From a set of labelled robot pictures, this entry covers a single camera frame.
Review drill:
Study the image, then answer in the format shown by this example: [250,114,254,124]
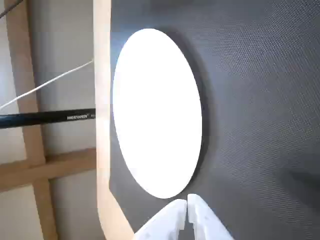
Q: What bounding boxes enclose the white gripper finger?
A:
[134,199,188,240]
[187,193,236,240]

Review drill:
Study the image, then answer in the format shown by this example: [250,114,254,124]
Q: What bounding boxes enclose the white round dish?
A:
[112,28,203,200]

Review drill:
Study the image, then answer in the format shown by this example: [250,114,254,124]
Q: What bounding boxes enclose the dark grey square mat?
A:
[107,0,320,240]

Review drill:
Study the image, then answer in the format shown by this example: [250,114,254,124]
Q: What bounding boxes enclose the black tripod pole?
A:
[0,108,97,130]

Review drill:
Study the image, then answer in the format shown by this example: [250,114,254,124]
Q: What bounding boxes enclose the light wooden frame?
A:
[0,0,98,240]

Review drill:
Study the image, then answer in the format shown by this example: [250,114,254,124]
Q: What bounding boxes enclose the thin white cable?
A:
[0,59,94,111]

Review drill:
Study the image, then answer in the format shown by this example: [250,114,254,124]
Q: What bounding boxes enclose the thin dark cable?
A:
[0,0,20,18]

